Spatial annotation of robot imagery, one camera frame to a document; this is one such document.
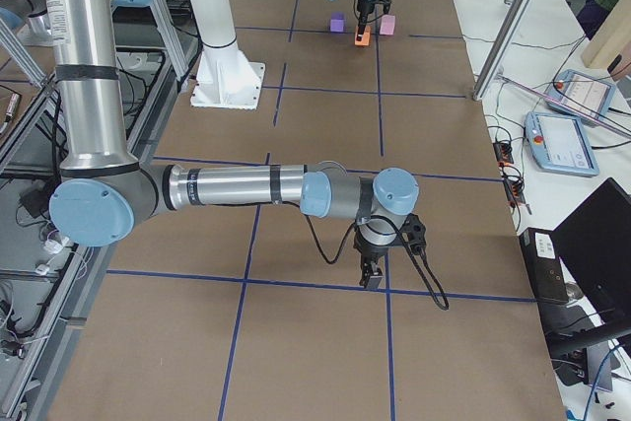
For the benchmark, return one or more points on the black box device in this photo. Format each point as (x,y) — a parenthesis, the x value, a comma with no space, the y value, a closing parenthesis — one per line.
(543,266)

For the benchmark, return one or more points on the orange foam block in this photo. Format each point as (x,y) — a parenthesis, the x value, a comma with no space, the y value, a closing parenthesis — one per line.
(363,39)

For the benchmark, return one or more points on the teach pendant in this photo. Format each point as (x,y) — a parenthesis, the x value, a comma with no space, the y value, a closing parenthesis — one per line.
(559,144)
(582,92)

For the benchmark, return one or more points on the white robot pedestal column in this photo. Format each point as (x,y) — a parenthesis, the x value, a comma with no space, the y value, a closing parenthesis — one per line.
(225,78)

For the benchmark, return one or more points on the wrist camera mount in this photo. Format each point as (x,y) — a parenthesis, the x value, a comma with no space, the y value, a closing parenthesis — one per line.
(386,4)
(414,231)

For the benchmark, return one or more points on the pink foam block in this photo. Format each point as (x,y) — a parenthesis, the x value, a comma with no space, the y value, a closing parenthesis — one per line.
(387,25)

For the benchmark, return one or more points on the purple foam block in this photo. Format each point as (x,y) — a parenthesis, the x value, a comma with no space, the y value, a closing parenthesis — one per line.
(337,22)

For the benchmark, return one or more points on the near teach pendant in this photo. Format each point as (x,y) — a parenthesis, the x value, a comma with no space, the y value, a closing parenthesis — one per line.
(559,144)

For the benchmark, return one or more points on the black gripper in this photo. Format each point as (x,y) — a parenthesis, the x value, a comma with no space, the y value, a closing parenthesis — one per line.
(370,251)
(364,10)

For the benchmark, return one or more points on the far teach pendant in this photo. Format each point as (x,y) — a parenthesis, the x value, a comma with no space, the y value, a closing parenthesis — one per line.
(582,92)

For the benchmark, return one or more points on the black laptop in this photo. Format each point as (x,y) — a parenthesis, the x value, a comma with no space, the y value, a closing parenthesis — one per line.
(593,242)

